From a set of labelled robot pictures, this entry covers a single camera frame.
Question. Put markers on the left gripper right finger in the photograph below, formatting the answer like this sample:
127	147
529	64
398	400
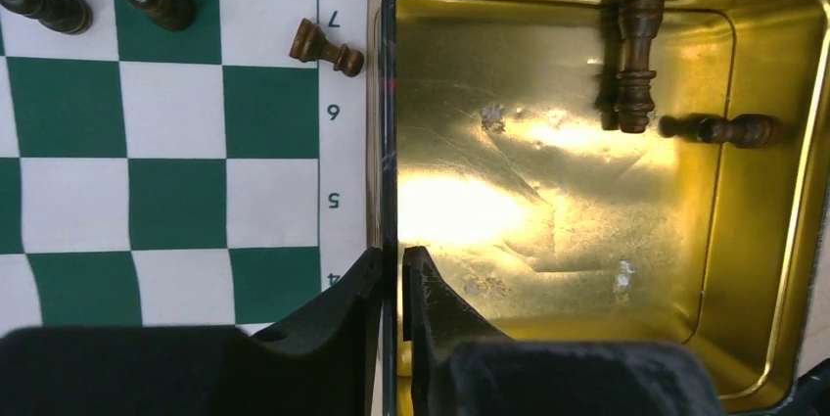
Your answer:
461	364

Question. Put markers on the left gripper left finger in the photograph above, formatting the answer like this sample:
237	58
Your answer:
319	360

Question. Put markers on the gold tin brown pieces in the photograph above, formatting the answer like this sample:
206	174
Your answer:
495	146

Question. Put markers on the brown chess king piece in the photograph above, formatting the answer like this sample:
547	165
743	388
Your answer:
639	22

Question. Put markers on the green white chess mat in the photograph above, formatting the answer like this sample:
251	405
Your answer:
156	177

